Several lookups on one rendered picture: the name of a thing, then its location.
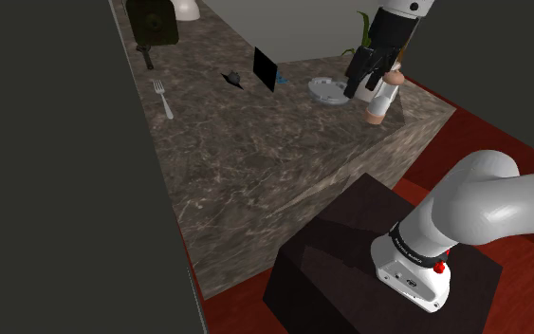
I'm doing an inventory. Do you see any small dark teapot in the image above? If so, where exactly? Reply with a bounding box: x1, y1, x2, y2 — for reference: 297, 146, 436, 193
220, 69, 245, 90

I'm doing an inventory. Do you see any black handled kitchen tool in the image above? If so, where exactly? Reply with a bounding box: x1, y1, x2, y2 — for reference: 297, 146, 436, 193
135, 44, 156, 71

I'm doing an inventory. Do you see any silver fork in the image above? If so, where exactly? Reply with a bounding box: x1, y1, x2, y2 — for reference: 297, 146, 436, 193
152, 80, 175, 121

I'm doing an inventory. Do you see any white rounded vase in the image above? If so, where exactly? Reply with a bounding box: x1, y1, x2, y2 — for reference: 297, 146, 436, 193
171, 0, 202, 23

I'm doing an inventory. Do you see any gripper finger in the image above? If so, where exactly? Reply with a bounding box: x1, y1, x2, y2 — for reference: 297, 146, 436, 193
364, 48, 402, 92
343, 46, 376, 100

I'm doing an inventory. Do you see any dark green boxy appliance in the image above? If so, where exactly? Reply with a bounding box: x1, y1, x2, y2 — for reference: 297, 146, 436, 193
124, 0, 180, 46

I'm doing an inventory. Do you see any white and tan pepper mill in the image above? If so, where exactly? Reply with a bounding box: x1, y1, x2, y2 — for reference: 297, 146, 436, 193
363, 64, 404, 126

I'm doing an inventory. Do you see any green plant in white pot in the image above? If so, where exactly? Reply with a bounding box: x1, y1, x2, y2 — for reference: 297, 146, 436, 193
340, 10, 390, 103

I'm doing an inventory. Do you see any black flat tablet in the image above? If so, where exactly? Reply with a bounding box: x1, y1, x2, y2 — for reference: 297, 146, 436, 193
252, 46, 279, 93

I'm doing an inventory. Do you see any dark robot stand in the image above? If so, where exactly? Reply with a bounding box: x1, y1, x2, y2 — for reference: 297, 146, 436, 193
262, 172, 504, 334

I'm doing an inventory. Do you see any white round disc device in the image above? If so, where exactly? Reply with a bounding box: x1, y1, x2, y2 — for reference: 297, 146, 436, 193
307, 76, 350, 107

